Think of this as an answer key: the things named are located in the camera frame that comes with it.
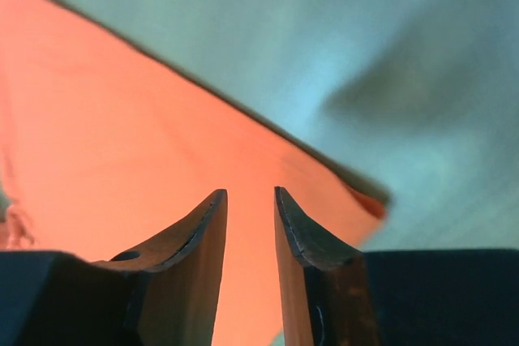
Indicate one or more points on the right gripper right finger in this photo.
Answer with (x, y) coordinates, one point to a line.
(325, 297)

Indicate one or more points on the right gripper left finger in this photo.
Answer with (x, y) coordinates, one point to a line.
(175, 278)

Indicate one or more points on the orange t-shirt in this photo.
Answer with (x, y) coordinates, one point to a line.
(103, 147)

